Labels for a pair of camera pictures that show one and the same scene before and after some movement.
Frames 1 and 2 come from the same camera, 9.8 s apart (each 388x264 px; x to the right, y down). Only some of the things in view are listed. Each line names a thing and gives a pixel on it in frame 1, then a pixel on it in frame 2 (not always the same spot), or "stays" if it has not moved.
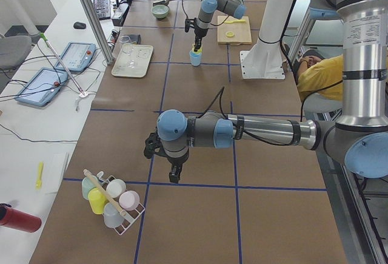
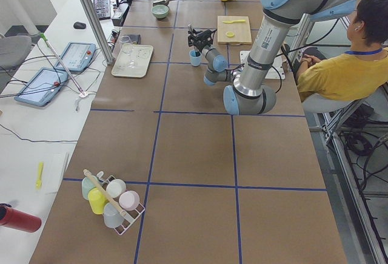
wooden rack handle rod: (104, 191) stays
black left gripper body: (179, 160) to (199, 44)
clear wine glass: (128, 50) stays
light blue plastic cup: (195, 57) stays
